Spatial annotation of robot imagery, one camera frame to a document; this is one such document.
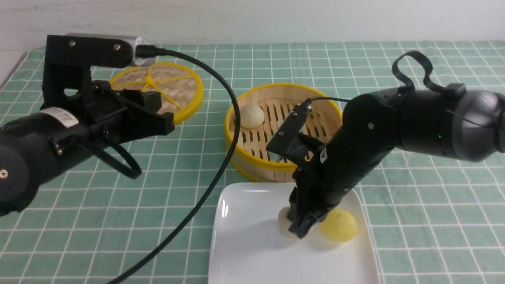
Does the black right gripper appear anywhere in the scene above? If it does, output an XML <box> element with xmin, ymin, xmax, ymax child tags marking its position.
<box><xmin>287</xmin><ymin>160</ymin><xmax>348</xmax><ymax>239</ymax></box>

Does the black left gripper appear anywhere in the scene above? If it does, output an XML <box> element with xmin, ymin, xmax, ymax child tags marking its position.
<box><xmin>75</xmin><ymin>80</ymin><xmax>175</xmax><ymax>144</ymax></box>

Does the white steamed bun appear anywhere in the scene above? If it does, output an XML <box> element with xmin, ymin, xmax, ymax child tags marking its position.
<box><xmin>240</xmin><ymin>104</ymin><xmax>265</xmax><ymax>129</ymax></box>
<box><xmin>277</xmin><ymin>207</ymin><xmax>296</xmax><ymax>238</ymax></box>

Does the yellow steamed bun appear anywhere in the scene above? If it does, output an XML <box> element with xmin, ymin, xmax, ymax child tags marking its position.
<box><xmin>319</xmin><ymin>208</ymin><xmax>359</xmax><ymax>243</ymax></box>

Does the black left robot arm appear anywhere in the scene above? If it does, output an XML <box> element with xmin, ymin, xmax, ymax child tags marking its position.
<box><xmin>0</xmin><ymin>80</ymin><xmax>175</xmax><ymax>216</ymax></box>

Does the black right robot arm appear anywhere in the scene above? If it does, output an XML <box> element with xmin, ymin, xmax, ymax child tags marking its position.
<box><xmin>288</xmin><ymin>89</ymin><xmax>504</xmax><ymax>239</ymax></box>

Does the white square plate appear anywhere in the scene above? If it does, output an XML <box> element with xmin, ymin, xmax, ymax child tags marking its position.
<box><xmin>208</xmin><ymin>182</ymin><xmax>380</xmax><ymax>284</ymax></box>

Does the yellow rimmed bamboo steamer lid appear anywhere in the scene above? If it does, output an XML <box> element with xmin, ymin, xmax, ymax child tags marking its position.
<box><xmin>110</xmin><ymin>62</ymin><xmax>204</xmax><ymax>125</ymax></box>

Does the yellow rimmed bamboo steamer basket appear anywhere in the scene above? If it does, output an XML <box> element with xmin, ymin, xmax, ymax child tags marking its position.
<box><xmin>224</xmin><ymin>83</ymin><xmax>342</xmax><ymax>182</ymax></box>

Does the black left camera cable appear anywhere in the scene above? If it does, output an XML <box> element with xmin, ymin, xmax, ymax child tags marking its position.
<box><xmin>71</xmin><ymin>45</ymin><xmax>241</xmax><ymax>284</ymax></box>

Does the black camera cable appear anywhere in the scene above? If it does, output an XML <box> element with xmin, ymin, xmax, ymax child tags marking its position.
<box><xmin>71</xmin><ymin>45</ymin><xmax>241</xmax><ymax>284</ymax></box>
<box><xmin>310</xmin><ymin>50</ymin><xmax>505</xmax><ymax>129</ymax></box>

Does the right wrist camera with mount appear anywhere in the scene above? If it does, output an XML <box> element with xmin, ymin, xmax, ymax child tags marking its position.
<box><xmin>266</xmin><ymin>98</ymin><xmax>324</xmax><ymax>166</ymax></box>

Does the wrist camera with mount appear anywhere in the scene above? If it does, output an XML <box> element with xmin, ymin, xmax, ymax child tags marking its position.
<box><xmin>266</xmin><ymin>98</ymin><xmax>324</xmax><ymax>166</ymax></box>
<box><xmin>42</xmin><ymin>33</ymin><xmax>154</xmax><ymax>109</ymax></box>

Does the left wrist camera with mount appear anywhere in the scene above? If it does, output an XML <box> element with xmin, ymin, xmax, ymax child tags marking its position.
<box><xmin>42</xmin><ymin>33</ymin><xmax>154</xmax><ymax>109</ymax></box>

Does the black right camera cable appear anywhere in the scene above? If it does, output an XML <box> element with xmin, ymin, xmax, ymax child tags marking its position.
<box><xmin>310</xmin><ymin>50</ymin><xmax>505</xmax><ymax>129</ymax></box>

